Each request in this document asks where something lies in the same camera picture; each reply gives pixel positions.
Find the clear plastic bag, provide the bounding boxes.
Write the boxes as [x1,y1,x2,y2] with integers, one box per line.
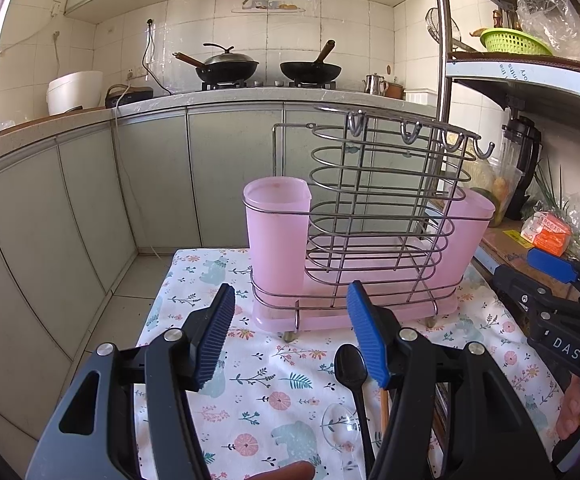
[517,0,580,62]

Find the pink plastic drip tray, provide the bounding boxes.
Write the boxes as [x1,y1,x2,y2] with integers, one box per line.
[251,238,460,334]

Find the white rice cooker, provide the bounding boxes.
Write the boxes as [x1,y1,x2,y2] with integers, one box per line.
[46,70,104,115]

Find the clear container with vegetables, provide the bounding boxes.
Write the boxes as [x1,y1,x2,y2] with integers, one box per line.
[462,154,522,228]

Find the floral white tablecloth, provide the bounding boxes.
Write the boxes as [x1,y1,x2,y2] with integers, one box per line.
[119,249,562,479]

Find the metal wire utensil rack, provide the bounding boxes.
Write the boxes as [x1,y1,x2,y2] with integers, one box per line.
[248,105,496,344]

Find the green onions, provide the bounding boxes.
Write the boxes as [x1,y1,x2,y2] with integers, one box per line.
[534,156,580,260]

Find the pink plastic left cup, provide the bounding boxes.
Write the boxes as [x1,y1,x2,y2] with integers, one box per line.
[243,177,312,300]

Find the kitchen counter cabinets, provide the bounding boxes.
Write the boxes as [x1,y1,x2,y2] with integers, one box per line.
[0,87,434,476]

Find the black blender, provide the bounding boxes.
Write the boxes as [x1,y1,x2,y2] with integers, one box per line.
[502,116,543,220]

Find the black wok with wooden handle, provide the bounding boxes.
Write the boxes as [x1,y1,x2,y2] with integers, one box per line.
[280,39,341,86]

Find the right hand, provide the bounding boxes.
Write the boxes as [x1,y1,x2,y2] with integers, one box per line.
[556,374,580,440]

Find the green plastic basket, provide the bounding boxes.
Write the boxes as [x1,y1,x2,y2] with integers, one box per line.
[480,27,552,56]

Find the clear plastic spoon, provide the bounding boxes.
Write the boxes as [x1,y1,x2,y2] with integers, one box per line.
[320,403,360,453]

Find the orange food package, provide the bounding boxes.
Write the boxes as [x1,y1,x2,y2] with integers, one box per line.
[520,211,572,257]

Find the metal shelf rack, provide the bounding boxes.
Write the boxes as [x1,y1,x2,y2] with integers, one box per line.
[436,0,580,130]

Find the brown ceramic jar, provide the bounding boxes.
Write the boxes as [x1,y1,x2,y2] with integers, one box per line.
[384,82,404,100]

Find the pink plastic right cup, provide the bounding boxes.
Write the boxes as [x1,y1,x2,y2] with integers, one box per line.
[433,188,495,287]

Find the cardboard sheet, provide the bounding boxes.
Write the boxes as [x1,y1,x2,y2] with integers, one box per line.
[472,219,578,300]

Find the black countertop appliance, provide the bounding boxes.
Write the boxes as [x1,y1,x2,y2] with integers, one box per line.
[104,84,154,108]

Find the metal kettle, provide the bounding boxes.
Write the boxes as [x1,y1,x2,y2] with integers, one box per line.
[364,74,389,96]

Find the lidded black wok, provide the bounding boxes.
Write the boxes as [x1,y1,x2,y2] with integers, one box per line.
[172,42,258,84]

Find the left hand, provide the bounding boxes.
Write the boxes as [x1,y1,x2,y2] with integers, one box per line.
[249,460,315,480]

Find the pink plastic cup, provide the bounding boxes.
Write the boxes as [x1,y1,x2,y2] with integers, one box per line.
[433,188,495,287]
[243,177,312,300]

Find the wooden handle utensil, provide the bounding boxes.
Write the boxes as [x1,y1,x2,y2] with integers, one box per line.
[379,389,390,434]

